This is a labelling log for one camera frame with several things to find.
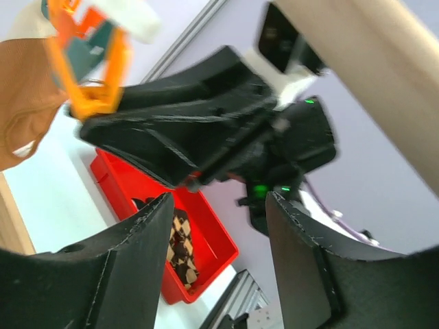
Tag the aluminium frame rail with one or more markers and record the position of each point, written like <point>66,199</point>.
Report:
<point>243,305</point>

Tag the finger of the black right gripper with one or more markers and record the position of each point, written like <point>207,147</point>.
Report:
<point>222,73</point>
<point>176,147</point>

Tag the wooden rack stand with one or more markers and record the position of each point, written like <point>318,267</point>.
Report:
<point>388,60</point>

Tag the red plastic bin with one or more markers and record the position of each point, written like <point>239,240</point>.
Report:
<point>213,247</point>

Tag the black striped sock in bin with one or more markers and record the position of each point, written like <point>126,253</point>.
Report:
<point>144,204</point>

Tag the orange clothes peg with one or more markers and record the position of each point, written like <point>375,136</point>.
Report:
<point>102,85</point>

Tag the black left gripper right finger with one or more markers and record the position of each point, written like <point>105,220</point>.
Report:
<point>328,280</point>

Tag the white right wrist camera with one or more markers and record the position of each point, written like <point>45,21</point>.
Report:
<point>282,57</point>

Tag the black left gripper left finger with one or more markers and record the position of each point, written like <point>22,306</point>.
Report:
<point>109,280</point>

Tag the teal clothes peg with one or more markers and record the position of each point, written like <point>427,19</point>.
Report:
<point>85,42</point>

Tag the argyle sock in bin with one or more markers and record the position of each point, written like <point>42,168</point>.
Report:
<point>180,249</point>

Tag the brown orange sock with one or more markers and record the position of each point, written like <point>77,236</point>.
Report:
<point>29,99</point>

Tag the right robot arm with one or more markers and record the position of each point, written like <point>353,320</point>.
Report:
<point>301,141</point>

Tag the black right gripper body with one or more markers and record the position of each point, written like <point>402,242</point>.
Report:
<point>237,149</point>

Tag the white round clip hanger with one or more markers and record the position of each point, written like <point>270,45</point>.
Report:
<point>133,16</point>

